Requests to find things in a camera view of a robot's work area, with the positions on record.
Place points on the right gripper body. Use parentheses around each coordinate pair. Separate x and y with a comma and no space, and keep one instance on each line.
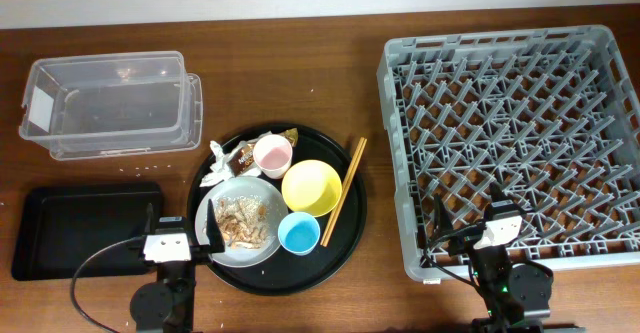
(464,242)

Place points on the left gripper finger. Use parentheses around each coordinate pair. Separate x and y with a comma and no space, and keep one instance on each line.
(213,233)
(150,221)

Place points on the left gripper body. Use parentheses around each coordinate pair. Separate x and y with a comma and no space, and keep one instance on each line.
(198,254)

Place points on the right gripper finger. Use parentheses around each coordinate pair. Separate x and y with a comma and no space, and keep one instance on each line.
(498,198)
(442,223)

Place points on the white napkin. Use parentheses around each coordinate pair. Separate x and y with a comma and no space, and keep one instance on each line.
(216,165)

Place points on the brown snack wrapper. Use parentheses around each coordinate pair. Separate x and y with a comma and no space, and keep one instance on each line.
(291,134)

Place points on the blue cup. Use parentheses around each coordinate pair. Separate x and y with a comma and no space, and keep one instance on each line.
(299,233)

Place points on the pink cup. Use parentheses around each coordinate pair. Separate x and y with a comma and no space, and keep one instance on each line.
(273,154)

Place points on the yellow bowl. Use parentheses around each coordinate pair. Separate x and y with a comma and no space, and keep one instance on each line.
(312,186)

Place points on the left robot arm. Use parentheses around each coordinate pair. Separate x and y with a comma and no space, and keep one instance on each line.
(167,304)

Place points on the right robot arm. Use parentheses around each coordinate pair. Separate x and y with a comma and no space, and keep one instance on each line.
(516,294)

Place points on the grey dishwasher rack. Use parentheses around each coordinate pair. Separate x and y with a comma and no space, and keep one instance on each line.
(550,115)

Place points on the food scraps with rice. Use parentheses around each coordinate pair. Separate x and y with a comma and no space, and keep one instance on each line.
(242,221)

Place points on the grey plate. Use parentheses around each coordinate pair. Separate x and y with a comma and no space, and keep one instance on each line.
(237,187)

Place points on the black rectangular tray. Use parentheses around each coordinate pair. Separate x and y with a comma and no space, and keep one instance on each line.
(62,226)

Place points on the clear plastic bin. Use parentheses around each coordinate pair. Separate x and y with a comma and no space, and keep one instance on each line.
(110,105)

